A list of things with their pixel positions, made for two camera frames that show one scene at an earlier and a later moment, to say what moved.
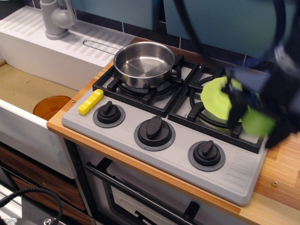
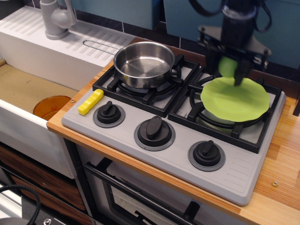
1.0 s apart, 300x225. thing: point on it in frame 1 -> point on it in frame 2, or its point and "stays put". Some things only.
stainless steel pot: x=141 y=65 stays put
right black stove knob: x=206 y=156 stays put
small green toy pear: x=257 y=123 -> x=227 y=66
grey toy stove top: x=225 y=168 stays put
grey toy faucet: x=58 y=20 stays put
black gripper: x=266 y=90 -> x=211 y=38
